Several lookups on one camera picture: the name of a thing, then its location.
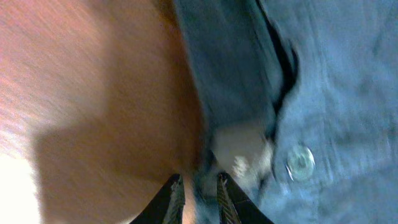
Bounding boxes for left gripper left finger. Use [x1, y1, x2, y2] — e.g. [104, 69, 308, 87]
[130, 174, 185, 224]

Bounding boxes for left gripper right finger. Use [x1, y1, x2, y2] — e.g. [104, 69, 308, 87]
[217, 172, 274, 224]

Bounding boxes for navy blue shorts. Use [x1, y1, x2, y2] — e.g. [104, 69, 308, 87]
[174, 0, 397, 223]

